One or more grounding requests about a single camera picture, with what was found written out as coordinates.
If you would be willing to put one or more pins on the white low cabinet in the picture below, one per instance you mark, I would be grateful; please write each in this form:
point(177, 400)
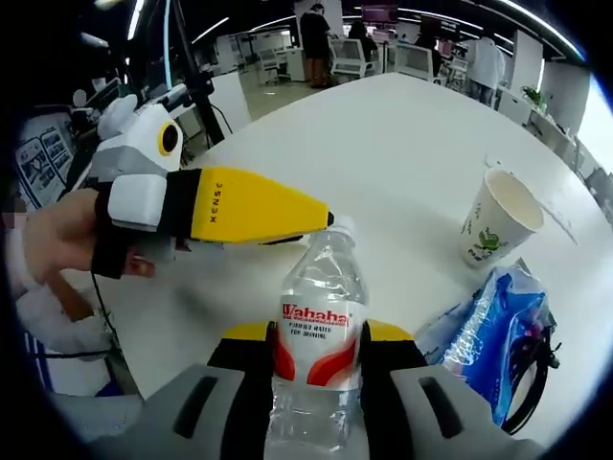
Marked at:
point(515, 108)

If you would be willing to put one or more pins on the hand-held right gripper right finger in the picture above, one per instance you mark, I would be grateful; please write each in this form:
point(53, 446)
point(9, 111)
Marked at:
point(383, 383)

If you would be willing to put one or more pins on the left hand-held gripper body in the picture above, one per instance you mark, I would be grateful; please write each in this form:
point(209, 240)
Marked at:
point(139, 144)

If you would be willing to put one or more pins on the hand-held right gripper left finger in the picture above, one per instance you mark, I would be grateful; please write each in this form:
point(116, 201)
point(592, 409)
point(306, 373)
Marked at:
point(239, 383)

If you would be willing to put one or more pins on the blue plastic wrapper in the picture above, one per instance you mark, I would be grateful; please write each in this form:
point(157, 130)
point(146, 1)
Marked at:
point(498, 335)

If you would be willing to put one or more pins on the black tripod stand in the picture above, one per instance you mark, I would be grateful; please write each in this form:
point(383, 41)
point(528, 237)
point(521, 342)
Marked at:
point(207, 108)

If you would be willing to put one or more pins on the white paper cup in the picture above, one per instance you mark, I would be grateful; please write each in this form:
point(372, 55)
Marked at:
point(493, 225)

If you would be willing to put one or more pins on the white pedestal cabinet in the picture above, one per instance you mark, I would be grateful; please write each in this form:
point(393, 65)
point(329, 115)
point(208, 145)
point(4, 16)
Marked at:
point(232, 110)

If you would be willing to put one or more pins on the person's left hand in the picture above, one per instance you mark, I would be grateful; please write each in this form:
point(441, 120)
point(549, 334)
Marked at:
point(76, 230)

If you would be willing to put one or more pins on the blue plastic snack bag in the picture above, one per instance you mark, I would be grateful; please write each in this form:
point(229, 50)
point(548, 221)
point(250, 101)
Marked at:
point(440, 335)

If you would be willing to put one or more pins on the wall poster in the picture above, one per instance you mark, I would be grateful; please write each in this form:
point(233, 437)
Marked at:
point(45, 158)

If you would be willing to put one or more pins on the clear plastic water bottle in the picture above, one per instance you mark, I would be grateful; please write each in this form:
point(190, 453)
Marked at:
point(318, 297)

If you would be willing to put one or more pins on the person's white shirt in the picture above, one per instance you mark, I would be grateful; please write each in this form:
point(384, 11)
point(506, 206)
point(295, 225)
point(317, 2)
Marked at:
point(62, 345)

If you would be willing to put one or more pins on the white office chair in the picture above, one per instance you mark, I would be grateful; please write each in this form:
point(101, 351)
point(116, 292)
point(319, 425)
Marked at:
point(412, 60)
point(268, 60)
point(352, 55)

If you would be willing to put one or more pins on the purple wall screen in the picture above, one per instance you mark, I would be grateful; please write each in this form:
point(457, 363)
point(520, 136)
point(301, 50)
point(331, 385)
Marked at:
point(378, 13)

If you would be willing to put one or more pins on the green potted plant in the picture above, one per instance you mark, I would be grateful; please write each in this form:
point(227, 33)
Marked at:
point(536, 96)

